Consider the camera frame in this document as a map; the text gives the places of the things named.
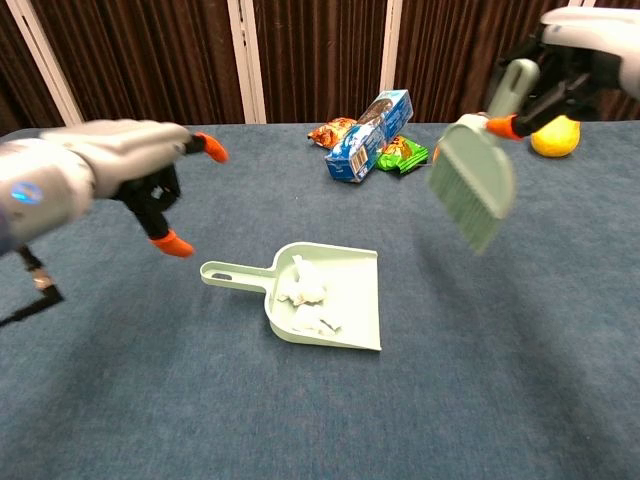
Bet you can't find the orange snack packet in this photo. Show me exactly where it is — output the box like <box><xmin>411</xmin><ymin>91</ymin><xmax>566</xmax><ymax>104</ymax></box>
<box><xmin>306</xmin><ymin>116</ymin><xmax>358</xmax><ymax>150</ymax></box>

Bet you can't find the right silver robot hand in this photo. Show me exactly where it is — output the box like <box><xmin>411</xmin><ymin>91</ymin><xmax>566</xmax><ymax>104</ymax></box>
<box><xmin>484</xmin><ymin>5</ymin><xmax>640</xmax><ymax>142</ymax></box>

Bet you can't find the dark brown curtain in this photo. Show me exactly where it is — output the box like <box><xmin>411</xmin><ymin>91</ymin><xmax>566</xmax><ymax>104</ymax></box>
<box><xmin>0</xmin><ymin>0</ymin><xmax>640</xmax><ymax>137</ymax></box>

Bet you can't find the green snack packet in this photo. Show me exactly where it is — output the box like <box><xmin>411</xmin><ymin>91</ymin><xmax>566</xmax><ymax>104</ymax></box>
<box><xmin>375</xmin><ymin>134</ymin><xmax>430</xmax><ymax>178</ymax></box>

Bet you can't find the mint green plastic dustpan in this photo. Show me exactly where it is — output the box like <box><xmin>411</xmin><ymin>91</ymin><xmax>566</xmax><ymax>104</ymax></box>
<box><xmin>199</xmin><ymin>241</ymin><xmax>383</xmax><ymax>352</ymax></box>

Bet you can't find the blue cookie box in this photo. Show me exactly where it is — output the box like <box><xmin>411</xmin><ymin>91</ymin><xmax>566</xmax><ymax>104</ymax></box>
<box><xmin>324</xmin><ymin>88</ymin><xmax>415</xmax><ymax>184</ymax></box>

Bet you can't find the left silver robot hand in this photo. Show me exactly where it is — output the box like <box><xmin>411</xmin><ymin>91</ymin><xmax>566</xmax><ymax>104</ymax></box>
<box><xmin>42</xmin><ymin>118</ymin><xmax>230</xmax><ymax>259</ymax></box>

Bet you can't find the yellow pear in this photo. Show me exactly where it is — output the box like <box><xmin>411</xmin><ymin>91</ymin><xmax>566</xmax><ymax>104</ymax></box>
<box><xmin>530</xmin><ymin>115</ymin><xmax>584</xmax><ymax>159</ymax></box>

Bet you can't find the white paper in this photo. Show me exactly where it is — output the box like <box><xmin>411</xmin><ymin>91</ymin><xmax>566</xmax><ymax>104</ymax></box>
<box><xmin>276</xmin><ymin>253</ymin><xmax>344</xmax><ymax>337</ymax></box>

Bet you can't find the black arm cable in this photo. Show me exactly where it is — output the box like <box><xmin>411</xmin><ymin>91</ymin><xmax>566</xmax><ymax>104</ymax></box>
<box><xmin>0</xmin><ymin>244</ymin><xmax>65</xmax><ymax>329</ymax></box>

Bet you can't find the mint green hand broom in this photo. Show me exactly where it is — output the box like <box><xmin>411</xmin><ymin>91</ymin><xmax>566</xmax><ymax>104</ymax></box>
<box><xmin>427</xmin><ymin>58</ymin><xmax>542</xmax><ymax>256</ymax></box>

